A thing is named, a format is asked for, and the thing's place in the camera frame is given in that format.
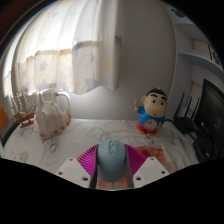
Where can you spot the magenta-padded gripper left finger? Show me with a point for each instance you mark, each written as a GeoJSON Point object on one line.
{"type": "Point", "coordinates": [85, 163]}

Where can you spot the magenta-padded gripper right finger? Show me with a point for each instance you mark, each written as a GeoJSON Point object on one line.
{"type": "Point", "coordinates": [138, 163]}

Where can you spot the light blue computer mouse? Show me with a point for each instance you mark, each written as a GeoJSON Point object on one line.
{"type": "Point", "coordinates": [111, 160]}

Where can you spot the white printed tablecloth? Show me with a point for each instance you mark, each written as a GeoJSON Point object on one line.
{"type": "Point", "coordinates": [100, 133]}

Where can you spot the cartoon boy figurine clock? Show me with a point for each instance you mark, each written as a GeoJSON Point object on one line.
{"type": "Point", "coordinates": [151, 116]}

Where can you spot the large white conch shell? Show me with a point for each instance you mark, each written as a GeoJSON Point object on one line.
{"type": "Point", "coordinates": [51, 120]}

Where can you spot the black router with antennas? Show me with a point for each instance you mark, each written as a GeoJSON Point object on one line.
{"type": "Point", "coordinates": [185, 125]}

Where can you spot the black box device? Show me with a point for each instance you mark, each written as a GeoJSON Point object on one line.
{"type": "Point", "coordinates": [205, 148]}

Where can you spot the black computer monitor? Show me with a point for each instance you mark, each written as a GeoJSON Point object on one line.
{"type": "Point", "coordinates": [213, 110]}

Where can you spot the orange wooden chair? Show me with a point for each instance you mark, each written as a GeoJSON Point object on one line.
{"type": "Point", "coordinates": [3, 118]}

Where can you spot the white star-print curtain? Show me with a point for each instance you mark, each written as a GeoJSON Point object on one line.
{"type": "Point", "coordinates": [66, 43]}

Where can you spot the white wall shelf unit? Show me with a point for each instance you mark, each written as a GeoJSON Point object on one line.
{"type": "Point", "coordinates": [200, 58]}

